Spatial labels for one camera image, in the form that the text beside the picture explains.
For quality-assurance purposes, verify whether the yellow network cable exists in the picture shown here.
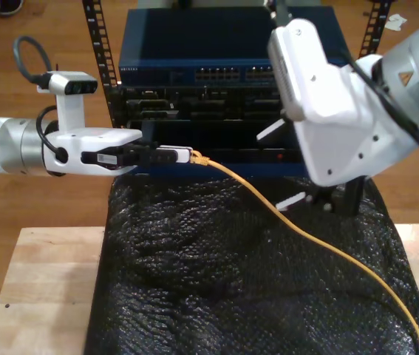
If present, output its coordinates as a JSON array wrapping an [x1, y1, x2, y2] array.
[[188, 149, 419, 355]]

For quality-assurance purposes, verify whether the black rack server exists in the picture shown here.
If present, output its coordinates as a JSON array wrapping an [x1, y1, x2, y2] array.
[[118, 85, 285, 121]]

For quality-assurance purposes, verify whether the black bubble wrap mat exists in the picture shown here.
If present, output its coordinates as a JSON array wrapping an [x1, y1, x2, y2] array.
[[83, 175, 419, 355]]

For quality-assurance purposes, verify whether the white crumpled paper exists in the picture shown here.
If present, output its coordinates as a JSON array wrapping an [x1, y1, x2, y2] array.
[[384, 13, 409, 33]]

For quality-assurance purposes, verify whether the person's shoe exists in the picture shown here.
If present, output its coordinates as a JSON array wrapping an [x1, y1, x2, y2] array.
[[0, 0, 25, 16]]

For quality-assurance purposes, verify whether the black perforated rack post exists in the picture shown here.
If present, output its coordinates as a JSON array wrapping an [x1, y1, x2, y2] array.
[[356, 0, 394, 61], [81, 0, 126, 129]]

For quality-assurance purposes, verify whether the grey camera cable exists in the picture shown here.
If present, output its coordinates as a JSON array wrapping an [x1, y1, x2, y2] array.
[[12, 35, 54, 85]]

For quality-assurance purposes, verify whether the blue network switch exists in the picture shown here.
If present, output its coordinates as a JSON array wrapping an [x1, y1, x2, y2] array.
[[117, 7, 352, 88]]

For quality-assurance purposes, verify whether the black camera cable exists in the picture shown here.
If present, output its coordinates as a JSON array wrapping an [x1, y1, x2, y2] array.
[[273, 0, 293, 27]]

